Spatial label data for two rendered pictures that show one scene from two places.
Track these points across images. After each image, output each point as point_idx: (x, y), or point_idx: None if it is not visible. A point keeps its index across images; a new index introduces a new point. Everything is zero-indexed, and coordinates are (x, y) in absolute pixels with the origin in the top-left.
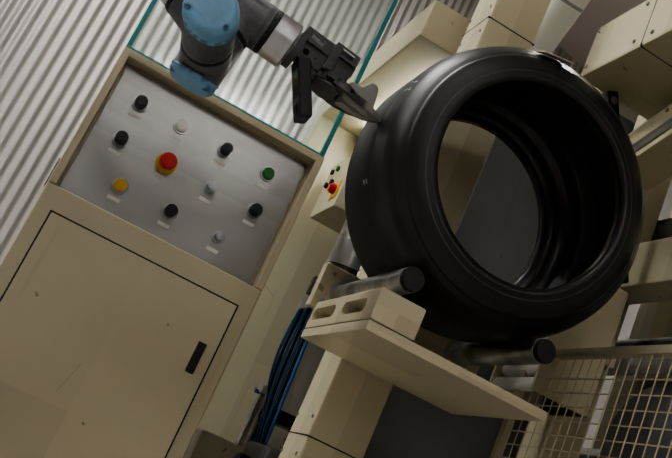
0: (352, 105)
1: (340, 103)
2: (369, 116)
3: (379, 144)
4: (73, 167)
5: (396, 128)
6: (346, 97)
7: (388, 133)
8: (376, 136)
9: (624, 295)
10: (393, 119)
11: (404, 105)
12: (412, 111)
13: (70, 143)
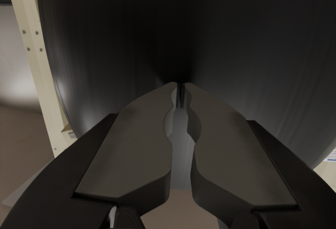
0: (152, 134)
1: (222, 176)
2: (155, 89)
3: None
4: None
5: (60, 29)
6: (105, 174)
7: (76, 15)
8: (154, 27)
9: None
10: (81, 61)
11: (74, 97)
12: (61, 78)
13: None
